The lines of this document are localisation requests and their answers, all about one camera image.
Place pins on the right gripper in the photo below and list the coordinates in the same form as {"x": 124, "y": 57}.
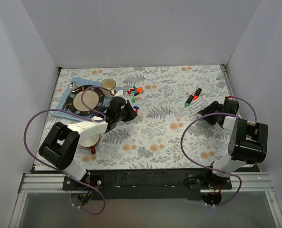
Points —
{"x": 213, "y": 112}

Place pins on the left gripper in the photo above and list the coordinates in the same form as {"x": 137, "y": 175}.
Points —
{"x": 127, "y": 111}

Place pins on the teal capped white pen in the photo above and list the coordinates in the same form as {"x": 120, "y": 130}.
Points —
{"x": 197, "y": 105}

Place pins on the pink capped white pen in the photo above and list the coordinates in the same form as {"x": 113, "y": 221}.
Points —
{"x": 192, "y": 104}

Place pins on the orange highlighter cap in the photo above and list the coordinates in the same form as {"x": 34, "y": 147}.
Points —
{"x": 139, "y": 90}

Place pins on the orange capped black highlighter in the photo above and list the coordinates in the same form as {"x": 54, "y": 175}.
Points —
{"x": 197, "y": 93}

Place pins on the green capped black highlighter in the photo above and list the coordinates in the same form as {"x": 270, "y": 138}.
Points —
{"x": 189, "y": 100}

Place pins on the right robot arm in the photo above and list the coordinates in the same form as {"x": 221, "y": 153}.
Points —
{"x": 247, "y": 145}

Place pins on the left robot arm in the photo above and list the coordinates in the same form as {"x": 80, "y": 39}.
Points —
{"x": 59, "y": 147}

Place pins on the cream enamel mug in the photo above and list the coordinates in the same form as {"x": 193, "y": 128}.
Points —
{"x": 108, "y": 87}

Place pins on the black rimmed dinner plate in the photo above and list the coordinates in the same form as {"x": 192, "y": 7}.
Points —
{"x": 92, "y": 96}

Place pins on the red cup with white inside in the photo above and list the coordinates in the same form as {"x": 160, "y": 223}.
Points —
{"x": 91, "y": 143}

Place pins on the steel spoon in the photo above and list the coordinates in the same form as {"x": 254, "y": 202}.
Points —
{"x": 72, "y": 87}

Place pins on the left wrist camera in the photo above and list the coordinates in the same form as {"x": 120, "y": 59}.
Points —
{"x": 118, "y": 93}

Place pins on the aluminium frame rail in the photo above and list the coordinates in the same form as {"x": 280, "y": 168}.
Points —
{"x": 146, "y": 199}

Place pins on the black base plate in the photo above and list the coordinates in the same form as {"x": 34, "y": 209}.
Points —
{"x": 149, "y": 183}

